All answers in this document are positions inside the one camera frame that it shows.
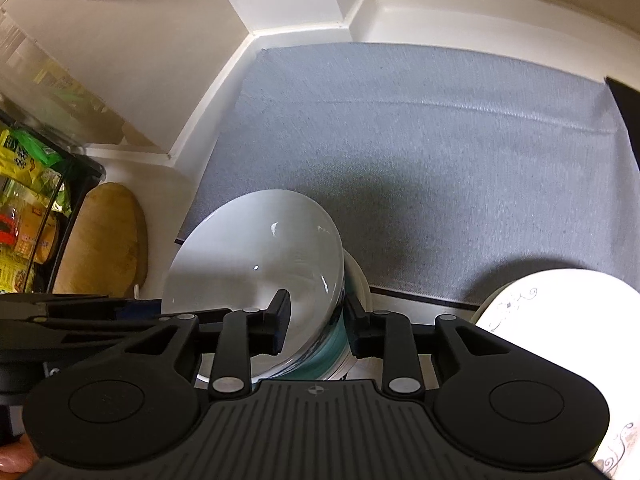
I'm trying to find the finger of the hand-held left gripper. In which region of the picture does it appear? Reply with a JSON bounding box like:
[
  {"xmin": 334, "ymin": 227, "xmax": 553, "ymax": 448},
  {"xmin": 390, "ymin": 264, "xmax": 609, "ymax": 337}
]
[{"xmin": 0, "ymin": 293, "xmax": 167, "ymax": 345}]

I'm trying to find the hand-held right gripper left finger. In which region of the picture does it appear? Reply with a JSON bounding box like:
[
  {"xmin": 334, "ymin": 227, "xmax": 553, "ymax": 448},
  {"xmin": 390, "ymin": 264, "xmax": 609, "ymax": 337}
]
[{"xmin": 120, "ymin": 288, "xmax": 292, "ymax": 399}]

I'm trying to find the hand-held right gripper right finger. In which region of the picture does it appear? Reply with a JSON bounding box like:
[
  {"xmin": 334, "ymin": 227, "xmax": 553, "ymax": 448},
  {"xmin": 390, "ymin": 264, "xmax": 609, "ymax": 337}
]
[{"xmin": 344, "ymin": 293, "xmax": 507, "ymax": 397}]

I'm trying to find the blue patterned white bowl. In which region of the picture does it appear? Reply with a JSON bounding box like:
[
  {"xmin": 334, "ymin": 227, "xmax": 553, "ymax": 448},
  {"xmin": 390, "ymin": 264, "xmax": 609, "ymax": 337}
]
[
  {"xmin": 161, "ymin": 189, "xmax": 346, "ymax": 382},
  {"xmin": 320, "ymin": 249, "xmax": 373, "ymax": 382}
]

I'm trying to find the white plate with swirl print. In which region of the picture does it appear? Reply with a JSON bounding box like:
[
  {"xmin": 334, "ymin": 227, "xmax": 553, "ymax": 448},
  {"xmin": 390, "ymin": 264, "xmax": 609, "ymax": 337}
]
[{"xmin": 472, "ymin": 268, "xmax": 640, "ymax": 480}]

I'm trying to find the person's left hand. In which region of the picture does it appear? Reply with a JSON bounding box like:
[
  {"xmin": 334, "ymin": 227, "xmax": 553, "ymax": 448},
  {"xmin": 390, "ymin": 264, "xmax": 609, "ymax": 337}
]
[{"xmin": 0, "ymin": 432, "xmax": 38, "ymax": 480}]

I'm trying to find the wooden cutting board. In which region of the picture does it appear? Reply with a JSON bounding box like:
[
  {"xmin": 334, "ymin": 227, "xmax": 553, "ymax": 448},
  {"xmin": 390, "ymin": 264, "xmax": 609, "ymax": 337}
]
[{"xmin": 52, "ymin": 182, "xmax": 149, "ymax": 302}]

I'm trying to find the group of snack packets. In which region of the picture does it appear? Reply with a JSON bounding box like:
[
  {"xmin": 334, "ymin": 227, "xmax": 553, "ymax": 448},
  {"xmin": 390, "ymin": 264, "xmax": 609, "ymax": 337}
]
[{"xmin": 0, "ymin": 127, "xmax": 72, "ymax": 295}]

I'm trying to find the black storage rack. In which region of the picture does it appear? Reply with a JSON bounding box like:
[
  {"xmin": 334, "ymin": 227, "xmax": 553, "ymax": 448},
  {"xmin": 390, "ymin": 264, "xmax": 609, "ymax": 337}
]
[{"xmin": 0, "ymin": 108, "xmax": 107, "ymax": 296}]

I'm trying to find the grey textured mat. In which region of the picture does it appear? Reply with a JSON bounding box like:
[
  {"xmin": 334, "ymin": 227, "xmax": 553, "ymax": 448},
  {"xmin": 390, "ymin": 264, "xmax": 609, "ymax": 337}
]
[{"xmin": 173, "ymin": 42, "xmax": 640, "ymax": 311}]

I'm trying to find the black board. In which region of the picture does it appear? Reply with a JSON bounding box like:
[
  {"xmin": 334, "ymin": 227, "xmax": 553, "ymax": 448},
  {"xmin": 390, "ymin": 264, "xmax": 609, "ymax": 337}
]
[{"xmin": 604, "ymin": 75, "xmax": 640, "ymax": 172}]

